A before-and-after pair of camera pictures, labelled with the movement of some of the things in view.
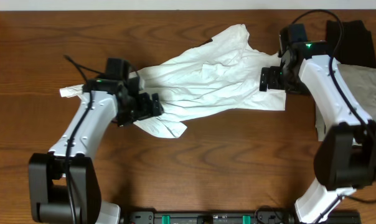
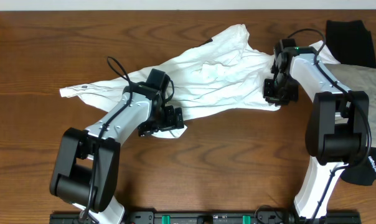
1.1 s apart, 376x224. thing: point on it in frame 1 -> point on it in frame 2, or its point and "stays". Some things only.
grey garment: x=369 y=85 stays
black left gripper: x=143 y=106 -> x=162 y=123
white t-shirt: x=229 y=70 stays
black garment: x=356 y=46 stays
